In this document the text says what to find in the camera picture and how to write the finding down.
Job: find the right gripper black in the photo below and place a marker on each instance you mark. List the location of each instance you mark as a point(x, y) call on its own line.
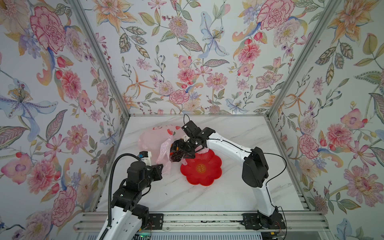
point(181, 142)

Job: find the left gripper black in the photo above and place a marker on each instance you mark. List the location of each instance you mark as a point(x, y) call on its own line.
point(158, 174)

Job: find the dark purple grape bunch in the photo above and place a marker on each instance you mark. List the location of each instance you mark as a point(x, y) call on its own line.
point(176, 156)

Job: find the red flower-shaped plate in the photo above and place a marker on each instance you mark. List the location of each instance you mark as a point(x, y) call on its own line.
point(203, 170)

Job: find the pink plastic bag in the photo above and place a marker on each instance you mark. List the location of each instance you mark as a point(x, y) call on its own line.
point(158, 140)

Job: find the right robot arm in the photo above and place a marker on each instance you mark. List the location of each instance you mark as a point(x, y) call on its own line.
point(254, 172)

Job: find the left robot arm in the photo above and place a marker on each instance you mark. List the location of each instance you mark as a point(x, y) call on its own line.
point(125, 215)

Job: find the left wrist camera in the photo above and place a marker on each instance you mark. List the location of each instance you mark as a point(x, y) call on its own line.
point(145, 157)

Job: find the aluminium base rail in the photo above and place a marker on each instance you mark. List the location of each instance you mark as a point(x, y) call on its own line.
point(292, 221)

